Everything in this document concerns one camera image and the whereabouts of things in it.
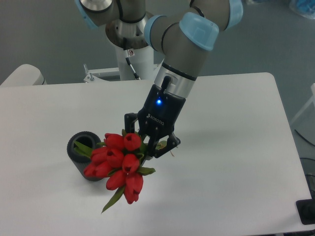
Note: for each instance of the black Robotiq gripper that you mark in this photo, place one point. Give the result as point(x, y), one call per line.
point(156, 120)

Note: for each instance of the red tulip bouquet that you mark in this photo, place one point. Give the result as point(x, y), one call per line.
point(119, 159)

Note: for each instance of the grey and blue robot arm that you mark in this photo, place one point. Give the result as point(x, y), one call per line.
point(185, 40)

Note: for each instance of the dark grey ribbed vase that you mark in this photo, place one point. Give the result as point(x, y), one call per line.
point(81, 162)

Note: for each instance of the white chair back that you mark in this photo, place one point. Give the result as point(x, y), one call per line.
point(24, 75)

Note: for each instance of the white furniture at right edge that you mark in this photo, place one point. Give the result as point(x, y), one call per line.
point(306, 110)

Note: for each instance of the black box at table edge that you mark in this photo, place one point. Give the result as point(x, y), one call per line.
point(306, 210)

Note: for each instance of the blue plastic bag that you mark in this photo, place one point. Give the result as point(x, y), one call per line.
point(305, 8)

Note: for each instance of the white metal base frame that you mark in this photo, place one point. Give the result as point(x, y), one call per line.
point(98, 73)

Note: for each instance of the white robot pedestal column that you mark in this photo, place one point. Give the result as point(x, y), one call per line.
point(134, 56)

